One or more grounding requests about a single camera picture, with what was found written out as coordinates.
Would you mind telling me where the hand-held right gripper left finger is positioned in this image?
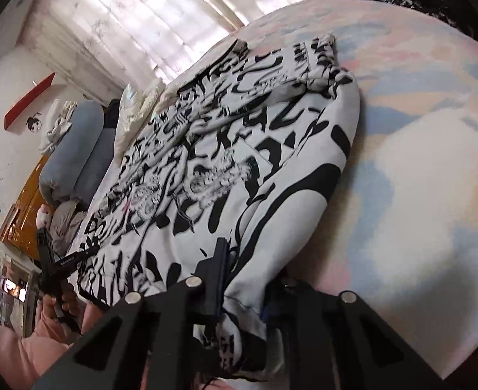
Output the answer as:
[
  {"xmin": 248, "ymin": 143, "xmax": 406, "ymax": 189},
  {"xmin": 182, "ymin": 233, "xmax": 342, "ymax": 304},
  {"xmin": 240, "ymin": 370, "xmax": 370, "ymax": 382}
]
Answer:
[{"xmin": 30, "ymin": 237, "xmax": 229, "ymax": 390}]

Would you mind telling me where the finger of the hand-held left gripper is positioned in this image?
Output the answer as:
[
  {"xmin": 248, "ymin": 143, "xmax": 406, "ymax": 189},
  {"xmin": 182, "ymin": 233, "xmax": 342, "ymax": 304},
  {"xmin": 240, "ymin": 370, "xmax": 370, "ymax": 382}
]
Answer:
[
  {"xmin": 58, "ymin": 246, "xmax": 101, "ymax": 273},
  {"xmin": 36, "ymin": 227, "xmax": 57, "ymax": 271}
]

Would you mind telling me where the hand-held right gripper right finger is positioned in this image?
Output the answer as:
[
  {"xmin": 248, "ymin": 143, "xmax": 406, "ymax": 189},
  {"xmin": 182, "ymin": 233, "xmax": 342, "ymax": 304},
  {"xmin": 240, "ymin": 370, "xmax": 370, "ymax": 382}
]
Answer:
[{"xmin": 261, "ymin": 276, "xmax": 448, "ymax": 390}]

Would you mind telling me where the black and white printed jacket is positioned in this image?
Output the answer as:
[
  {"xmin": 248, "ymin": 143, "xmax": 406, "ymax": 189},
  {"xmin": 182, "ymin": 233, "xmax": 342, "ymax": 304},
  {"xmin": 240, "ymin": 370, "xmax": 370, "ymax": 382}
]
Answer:
[{"xmin": 66, "ymin": 32, "xmax": 361, "ymax": 383}]

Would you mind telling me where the person's left forearm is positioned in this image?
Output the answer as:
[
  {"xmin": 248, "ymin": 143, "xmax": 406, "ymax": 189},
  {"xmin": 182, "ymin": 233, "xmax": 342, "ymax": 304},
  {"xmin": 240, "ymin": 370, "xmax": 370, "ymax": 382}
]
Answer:
[{"xmin": 0, "ymin": 303, "xmax": 105, "ymax": 390}]

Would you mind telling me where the white clothes pile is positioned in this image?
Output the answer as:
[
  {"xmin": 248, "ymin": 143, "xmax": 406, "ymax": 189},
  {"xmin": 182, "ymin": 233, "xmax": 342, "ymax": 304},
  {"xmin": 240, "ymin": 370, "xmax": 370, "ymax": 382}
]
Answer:
[{"xmin": 39, "ymin": 98, "xmax": 79, "ymax": 155}]

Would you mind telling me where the person's left hand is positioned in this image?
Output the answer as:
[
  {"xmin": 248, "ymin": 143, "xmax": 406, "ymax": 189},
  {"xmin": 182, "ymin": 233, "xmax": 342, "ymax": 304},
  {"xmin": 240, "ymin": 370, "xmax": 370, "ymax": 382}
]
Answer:
[{"xmin": 40, "ymin": 288, "xmax": 87, "ymax": 334}]

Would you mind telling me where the white pink plush toy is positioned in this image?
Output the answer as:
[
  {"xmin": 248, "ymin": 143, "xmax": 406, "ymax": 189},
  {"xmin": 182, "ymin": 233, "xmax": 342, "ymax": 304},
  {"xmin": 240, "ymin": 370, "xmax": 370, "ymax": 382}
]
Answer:
[{"xmin": 36, "ymin": 205, "xmax": 57, "ymax": 228}]

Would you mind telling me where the grey beige cloth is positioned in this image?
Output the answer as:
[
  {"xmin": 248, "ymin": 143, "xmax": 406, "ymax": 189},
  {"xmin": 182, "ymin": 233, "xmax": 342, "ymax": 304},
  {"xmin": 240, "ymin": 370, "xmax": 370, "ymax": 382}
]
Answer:
[{"xmin": 50, "ymin": 201, "xmax": 87, "ymax": 253}]

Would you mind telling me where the orange wooden headboard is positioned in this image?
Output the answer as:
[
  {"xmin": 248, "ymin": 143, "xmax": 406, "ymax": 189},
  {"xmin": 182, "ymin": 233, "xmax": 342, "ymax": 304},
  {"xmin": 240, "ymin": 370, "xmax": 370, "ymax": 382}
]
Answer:
[{"xmin": 0, "ymin": 156, "xmax": 50, "ymax": 254}]

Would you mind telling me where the blue rolled duvet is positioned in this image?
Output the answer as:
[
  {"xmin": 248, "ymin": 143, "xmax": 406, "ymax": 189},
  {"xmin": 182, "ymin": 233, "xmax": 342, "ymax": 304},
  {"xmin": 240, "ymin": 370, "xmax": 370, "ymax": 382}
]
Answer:
[{"xmin": 39, "ymin": 101, "xmax": 115, "ymax": 206}]

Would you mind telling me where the black garment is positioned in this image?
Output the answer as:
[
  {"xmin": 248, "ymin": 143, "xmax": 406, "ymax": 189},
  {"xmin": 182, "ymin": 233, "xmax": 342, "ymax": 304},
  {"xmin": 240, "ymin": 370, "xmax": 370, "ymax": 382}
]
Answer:
[{"xmin": 103, "ymin": 103, "xmax": 122, "ymax": 131}]

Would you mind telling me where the cream puffer jacket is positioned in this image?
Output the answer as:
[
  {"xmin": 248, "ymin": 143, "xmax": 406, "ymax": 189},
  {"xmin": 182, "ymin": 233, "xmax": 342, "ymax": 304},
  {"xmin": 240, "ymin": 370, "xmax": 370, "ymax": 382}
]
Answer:
[{"xmin": 113, "ymin": 79, "xmax": 178, "ymax": 159}]

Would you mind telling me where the pastel patterned bedsheet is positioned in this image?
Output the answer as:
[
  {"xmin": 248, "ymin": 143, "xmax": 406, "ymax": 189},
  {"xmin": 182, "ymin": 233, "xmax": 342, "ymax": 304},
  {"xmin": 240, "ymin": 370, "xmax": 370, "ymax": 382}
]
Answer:
[{"xmin": 174, "ymin": 0, "xmax": 478, "ymax": 378}]

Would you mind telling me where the white sheer curtain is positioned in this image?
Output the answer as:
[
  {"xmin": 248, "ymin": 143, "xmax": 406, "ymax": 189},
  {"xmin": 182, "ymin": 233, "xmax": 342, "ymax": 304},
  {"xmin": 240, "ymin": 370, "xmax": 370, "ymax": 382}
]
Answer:
[{"xmin": 17, "ymin": 0, "xmax": 345, "ymax": 102}]

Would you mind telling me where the red wall shelf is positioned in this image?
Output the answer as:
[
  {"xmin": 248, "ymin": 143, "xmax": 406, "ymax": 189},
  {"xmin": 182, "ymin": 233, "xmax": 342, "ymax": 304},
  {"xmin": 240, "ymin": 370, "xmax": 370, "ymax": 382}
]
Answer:
[{"xmin": 4, "ymin": 72, "xmax": 56, "ymax": 133}]

